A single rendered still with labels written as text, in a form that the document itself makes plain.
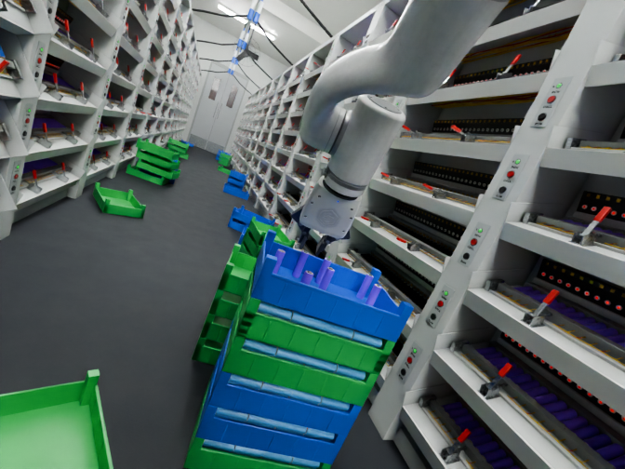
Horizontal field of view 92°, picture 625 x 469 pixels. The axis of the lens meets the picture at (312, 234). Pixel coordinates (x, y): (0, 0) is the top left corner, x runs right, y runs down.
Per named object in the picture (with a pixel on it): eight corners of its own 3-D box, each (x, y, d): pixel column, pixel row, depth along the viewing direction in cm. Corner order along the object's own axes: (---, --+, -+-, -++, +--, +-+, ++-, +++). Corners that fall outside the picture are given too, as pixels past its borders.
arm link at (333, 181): (323, 173, 52) (316, 187, 54) (369, 193, 53) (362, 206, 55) (326, 154, 58) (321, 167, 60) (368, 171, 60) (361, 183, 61)
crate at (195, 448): (182, 468, 61) (194, 437, 59) (204, 392, 80) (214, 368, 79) (317, 492, 67) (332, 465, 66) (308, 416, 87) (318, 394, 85)
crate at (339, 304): (250, 297, 53) (266, 257, 52) (257, 259, 73) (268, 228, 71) (396, 342, 60) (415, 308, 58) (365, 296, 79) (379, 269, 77)
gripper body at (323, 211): (316, 180, 53) (296, 227, 60) (368, 202, 55) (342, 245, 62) (320, 163, 59) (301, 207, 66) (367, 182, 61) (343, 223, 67)
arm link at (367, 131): (321, 172, 52) (369, 192, 53) (355, 96, 44) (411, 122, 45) (325, 153, 58) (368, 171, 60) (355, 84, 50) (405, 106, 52)
